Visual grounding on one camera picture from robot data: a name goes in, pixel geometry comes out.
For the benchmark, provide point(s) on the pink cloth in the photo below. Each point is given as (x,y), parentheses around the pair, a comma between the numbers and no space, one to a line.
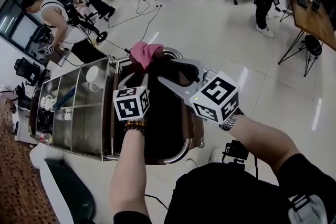
(143,53)

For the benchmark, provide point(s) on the metal wristwatch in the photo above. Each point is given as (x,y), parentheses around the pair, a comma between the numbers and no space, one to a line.
(229,122)

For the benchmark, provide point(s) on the clear plastic bottle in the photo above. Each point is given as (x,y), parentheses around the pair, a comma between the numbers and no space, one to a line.
(43,137)

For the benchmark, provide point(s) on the person's black shirt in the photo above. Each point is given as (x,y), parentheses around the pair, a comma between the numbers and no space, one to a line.
(223,196)

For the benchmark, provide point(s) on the black bag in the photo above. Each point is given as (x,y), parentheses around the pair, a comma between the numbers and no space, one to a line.
(162,123)

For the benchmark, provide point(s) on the black waist device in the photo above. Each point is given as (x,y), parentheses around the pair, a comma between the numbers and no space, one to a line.
(236,150)

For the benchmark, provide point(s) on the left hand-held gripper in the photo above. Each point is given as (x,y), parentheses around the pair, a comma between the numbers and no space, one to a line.
(131,105)

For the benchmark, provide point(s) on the stainless steel cart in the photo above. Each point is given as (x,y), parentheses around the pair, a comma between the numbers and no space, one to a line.
(86,123)

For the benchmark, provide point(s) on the brown perforated panel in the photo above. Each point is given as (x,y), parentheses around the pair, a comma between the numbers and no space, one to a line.
(18,178)

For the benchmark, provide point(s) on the white cups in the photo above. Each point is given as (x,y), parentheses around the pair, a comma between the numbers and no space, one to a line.
(47,102)

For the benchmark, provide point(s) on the black round stool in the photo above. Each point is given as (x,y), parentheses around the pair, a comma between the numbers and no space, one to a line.
(313,46)

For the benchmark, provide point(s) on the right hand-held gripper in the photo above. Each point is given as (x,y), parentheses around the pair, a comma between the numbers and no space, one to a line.
(215,97)

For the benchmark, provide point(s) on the wooden table with metal legs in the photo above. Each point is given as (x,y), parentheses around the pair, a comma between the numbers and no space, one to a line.
(312,21)

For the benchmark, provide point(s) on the dark green white chair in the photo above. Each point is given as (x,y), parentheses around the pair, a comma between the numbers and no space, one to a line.
(68,191)

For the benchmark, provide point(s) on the black wheeled rig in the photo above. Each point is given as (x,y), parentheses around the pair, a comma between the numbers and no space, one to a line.
(78,18)

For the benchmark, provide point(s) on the grey pouch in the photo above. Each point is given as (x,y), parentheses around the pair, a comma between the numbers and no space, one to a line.
(307,209)

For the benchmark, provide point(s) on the person's left forearm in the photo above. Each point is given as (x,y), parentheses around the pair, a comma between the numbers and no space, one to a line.
(128,165)

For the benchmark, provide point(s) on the white mug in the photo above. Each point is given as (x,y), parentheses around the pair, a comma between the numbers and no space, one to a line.
(95,78)

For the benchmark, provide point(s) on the person's white shoe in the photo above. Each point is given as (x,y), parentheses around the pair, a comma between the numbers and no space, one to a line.
(216,155)

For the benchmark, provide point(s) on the person's right forearm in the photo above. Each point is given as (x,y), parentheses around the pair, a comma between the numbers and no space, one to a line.
(257,144)

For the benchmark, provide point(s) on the blue tool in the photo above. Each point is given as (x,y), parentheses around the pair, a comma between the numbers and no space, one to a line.
(65,98)

